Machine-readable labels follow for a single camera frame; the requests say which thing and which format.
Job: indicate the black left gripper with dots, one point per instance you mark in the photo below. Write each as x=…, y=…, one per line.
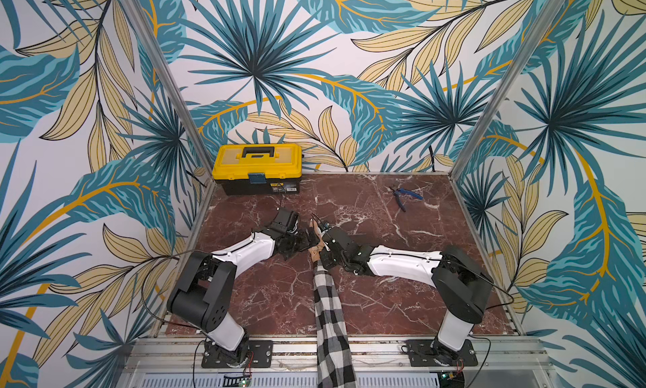
x=305, y=242

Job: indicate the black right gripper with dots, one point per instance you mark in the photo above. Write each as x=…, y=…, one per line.
x=328, y=244

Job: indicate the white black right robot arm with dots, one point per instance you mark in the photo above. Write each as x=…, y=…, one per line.
x=463, y=285

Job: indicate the black white checkered sleeve forearm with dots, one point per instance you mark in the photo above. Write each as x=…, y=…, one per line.
x=334, y=356

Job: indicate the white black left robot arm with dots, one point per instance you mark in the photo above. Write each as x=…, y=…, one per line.
x=203, y=291

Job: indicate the yellow black plastic toolbox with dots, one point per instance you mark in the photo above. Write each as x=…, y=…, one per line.
x=259, y=169

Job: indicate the blue handled pliers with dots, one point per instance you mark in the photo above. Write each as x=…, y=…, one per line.
x=398, y=193

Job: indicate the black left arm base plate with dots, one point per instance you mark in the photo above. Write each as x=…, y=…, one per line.
x=255, y=353

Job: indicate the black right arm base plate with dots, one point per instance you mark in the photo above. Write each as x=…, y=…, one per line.
x=430, y=352

